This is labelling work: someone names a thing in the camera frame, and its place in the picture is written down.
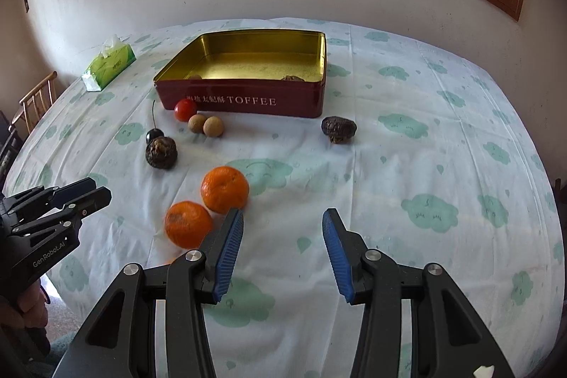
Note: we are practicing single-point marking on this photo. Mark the brown wrinkled fruit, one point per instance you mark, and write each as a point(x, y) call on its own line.
point(292, 77)

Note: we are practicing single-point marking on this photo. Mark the person's left hand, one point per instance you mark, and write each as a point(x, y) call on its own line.
point(31, 309)

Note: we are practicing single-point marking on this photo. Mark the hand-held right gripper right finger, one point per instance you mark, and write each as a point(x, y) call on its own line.
point(334, 254)

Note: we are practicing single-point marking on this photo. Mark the green tissue pack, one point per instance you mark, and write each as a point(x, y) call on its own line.
point(106, 68)

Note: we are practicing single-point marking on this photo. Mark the red and gold tin box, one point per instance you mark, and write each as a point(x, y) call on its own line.
point(248, 99)

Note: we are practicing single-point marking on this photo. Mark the dark chair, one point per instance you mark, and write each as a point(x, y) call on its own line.
point(9, 147)
point(561, 192)

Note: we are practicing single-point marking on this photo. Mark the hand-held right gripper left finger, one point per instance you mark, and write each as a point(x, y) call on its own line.
point(230, 254)

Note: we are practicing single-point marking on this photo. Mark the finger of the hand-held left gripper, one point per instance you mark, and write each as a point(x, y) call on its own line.
point(95, 201)
point(73, 191)

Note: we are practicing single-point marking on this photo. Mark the red tomato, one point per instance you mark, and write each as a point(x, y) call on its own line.
point(185, 110)

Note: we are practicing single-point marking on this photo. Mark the wooden chair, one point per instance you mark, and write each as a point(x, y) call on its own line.
point(40, 92)

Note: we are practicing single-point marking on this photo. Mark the wrinkled dark passion fruit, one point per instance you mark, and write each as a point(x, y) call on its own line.
point(161, 152)
point(339, 129)

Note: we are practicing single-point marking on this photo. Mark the dark cherry with stem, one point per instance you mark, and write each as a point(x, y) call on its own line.
point(154, 136)

